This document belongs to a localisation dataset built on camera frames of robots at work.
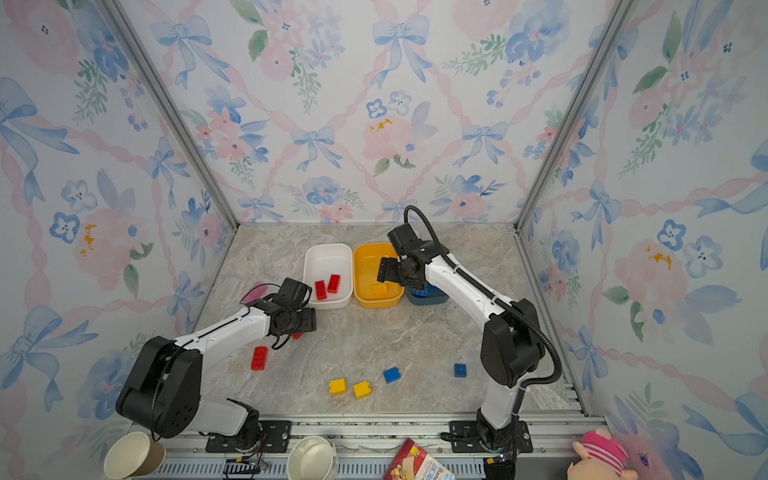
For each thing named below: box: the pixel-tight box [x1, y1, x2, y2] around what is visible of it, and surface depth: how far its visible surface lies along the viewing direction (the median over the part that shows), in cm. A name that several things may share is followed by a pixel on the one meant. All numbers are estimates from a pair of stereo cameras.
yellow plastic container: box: [352, 243, 405, 309], surface depth 102 cm
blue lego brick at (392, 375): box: [383, 367, 402, 384], surface depth 85 cm
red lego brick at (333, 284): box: [327, 274, 341, 294], surface depth 102 cm
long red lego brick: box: [315, 280, 328, 301], surface depth 102 cm
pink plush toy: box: [567, 428, 640, 480], surface depth 68 cm
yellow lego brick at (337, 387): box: [328, 378, 347, 396], surface depth 81 cm
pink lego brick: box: [243, 281, 268, 304], surface depth 100 cm
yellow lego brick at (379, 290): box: [370, 282, 387, 298], surface depth 102 cm
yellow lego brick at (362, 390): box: [353, 381, 373, 400], surface depth 81 cm
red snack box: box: [383, 438, 457, 480], surface depth 69 cm
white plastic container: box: [303, 243, 353, 310], surface depth 106 cm
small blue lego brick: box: [454, 363, 467, 377], surface depth 85 cm
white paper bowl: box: [286, 436, 338, 480], surface depth 71 cm
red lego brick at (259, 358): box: [250, 346, 268, 371], surface depth 87 cm
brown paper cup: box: [103, 431, 167, 480], surface depth 68 cm
